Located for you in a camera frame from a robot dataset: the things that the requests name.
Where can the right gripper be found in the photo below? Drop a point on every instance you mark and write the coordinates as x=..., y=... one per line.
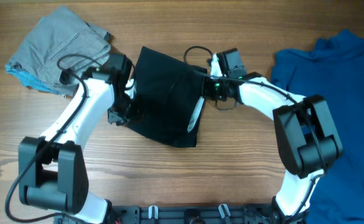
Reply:
x=206, y=89

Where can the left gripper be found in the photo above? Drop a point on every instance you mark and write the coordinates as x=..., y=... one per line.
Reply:
x=112, y=111

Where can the black shorts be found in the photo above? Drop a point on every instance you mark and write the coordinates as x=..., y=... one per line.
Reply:
x=168, y=91

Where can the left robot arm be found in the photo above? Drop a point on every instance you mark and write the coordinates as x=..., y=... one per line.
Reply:
x=52, y=172

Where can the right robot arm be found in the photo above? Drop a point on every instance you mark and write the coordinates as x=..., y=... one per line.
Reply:
x=307, y=138

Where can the folded grey shorts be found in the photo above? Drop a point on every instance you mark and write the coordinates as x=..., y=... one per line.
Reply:
x=61, y=40

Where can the blue shirt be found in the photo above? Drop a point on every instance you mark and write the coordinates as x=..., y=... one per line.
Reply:
x=334, y=68

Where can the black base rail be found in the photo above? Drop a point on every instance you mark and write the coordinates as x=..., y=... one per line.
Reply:
x=223, y=213

